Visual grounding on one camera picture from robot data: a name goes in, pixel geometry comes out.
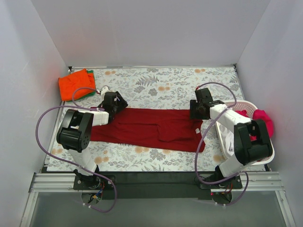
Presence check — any dark red t shirt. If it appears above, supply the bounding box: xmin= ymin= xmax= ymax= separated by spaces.
xmin=90 ymin=108 xmax=203 ymax=152

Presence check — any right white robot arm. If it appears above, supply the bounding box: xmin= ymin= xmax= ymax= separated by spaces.
xmin=190 ymin=88 xmax=274 ymax=188

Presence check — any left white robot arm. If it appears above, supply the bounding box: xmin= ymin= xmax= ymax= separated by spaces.
xmin=56 ymin=91 xmax=128 ymax=189

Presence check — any floral table cloth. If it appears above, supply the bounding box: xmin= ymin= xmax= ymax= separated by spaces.
xmin=47 ymin=67 xmax=267 ymax=173

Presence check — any folded green t shirt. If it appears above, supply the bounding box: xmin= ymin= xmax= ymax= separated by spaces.
xmin=71 ymin=69 xmax=96 ymax=100

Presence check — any white t shirt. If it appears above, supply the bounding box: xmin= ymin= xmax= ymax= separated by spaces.
xmin=217 ymin=123 xmax=234 ymax=159

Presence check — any white plastic laundry basket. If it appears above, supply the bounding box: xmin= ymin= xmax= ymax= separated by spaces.
xmin=215 ymin=100 xmax=275 ymax=166

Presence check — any folded orange t shirt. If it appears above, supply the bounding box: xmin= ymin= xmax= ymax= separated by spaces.
xmin=58 ymin=69 xmax=96 ymax=101

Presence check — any pink t shirt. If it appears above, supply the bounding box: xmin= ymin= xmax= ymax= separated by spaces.
xmin=236 ymin=109 xmax=275 ymax=138

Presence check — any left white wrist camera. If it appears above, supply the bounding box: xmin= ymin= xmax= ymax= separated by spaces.
xmin=96 ymin=86 xmax=111 ymax=96

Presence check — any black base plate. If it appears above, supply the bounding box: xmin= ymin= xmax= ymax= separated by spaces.
xmin=73 ymin=171 xmax=243 ymax=201

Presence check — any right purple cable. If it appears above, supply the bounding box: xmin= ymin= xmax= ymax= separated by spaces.
xmin=194 ymin=82 xmax=249 ymax=207

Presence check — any aluminium frame rail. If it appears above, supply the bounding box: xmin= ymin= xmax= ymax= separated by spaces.
xmin=21 ymin=172 xmax=295 ymax=227

